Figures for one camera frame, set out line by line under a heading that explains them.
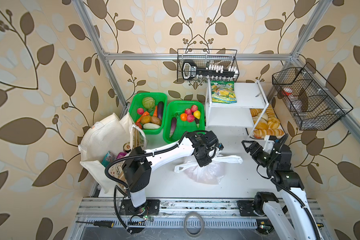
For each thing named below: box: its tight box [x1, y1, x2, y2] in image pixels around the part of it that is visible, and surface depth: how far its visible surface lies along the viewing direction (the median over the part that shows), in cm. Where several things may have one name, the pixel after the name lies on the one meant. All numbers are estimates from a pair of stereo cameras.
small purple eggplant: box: [169, 117, 177, 138], surface depth 109 cm
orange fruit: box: [180, 113, 188, 121], surface depth 110 cm
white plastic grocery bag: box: [174, 154, 244, 185], surface depth 79 cm
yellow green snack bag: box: [210, 80, 237, 104], surface depth 79 cm
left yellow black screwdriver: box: [75, 220, 115, 228], surface depth 70 cm
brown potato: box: [150, 116, 161, 126], surface depth 105 cm
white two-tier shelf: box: [205, 79, 270, 140], surface depth 82 cm
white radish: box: [143, 122, 160, 130], surface depth 105 cm
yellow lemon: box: [193, 110, 201, 120], surface depth 107 cm
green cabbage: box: [142, 96, 155, 110], surface depth 114 cm
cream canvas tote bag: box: [78, 112, 147, 194], surface depth 79 cm
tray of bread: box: [250, 104, 285, 140], surface depth 105 cm
